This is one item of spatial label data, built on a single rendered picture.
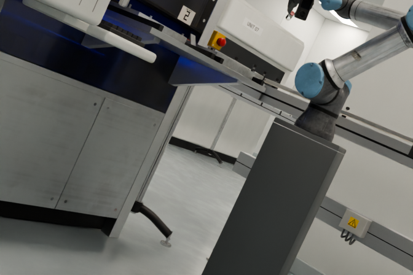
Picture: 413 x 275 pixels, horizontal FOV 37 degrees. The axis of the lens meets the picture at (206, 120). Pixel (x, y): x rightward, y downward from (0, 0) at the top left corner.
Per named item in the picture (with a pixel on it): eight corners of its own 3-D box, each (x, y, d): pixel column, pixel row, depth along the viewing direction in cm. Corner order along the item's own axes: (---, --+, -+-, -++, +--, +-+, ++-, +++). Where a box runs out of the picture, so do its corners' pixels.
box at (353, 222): (338, 225, 288) (346, 208, 288) (342, 226, 292) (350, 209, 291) (359, 237, 280) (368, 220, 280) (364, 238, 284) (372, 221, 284)
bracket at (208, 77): (167, 83, 264) (180, 55, 263) (171, 85, 266) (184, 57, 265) (224, 110, 242) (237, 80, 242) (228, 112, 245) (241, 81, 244)
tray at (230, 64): (153, 36, 247) (157, 28, 247) (193, 56, 267) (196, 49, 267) (213, 61, 226) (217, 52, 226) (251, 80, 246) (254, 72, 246)
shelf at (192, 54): (65, -3, 223) (67, -8, 223) (184, 58, 277) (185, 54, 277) (149, 32, 193) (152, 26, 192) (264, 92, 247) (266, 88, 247)
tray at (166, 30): (77, -2, 227) (82, -11, 226) (126, 23, 247) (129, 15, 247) (135, 21, 205) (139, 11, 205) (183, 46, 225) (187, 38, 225)
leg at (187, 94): (119, 206, 302) (184, 64, 298) (131, 209, 309) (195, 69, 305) (130, 214, 296) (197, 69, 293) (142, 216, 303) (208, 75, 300)
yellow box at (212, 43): (200, 41, 278) (206, 27, 278) (209, 46, 284) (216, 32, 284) (211, 46, 274) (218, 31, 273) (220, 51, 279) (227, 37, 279)
